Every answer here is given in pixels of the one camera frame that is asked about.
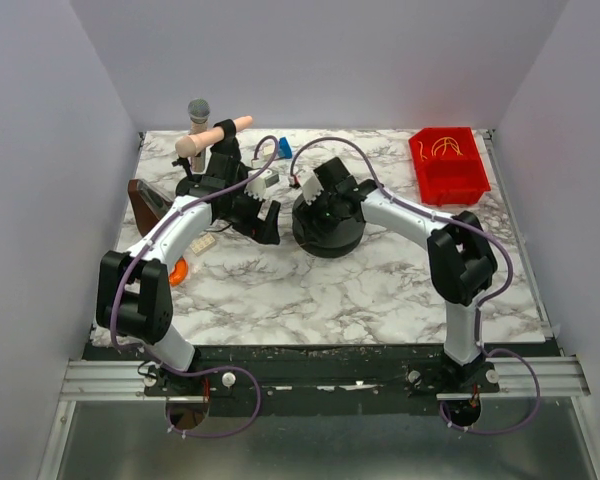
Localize black cable spool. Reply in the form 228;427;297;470
292;192;366;259

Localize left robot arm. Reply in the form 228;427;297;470
95;153;280;375

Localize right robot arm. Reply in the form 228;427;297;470
292;157;497;367

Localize white toy brick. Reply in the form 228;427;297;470
190;233;216;256

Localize blue and white block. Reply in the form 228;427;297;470
278;137;294;159

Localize pink wooden microphone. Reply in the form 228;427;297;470
175;116;253;158

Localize orange curved track piece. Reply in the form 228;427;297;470
169;257;189;287

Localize brown wooden metronome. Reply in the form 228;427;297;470
127;179;172;236

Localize grey mesh microphone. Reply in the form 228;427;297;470
187;98;212;172

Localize red plastic bin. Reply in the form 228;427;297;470
408;127;491;206

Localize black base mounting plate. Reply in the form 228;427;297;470
144;344;499;417

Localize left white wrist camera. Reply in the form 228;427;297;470
244;169;279;201

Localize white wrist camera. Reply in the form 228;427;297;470
288;173;324;205
244;169;279;201

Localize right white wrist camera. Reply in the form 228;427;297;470
288;173;324;205

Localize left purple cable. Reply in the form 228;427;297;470
108;134;281;442

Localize yellow cables in bin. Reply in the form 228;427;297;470
416;137;469;162

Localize aluminium frame rail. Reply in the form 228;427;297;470
60;357;590;403

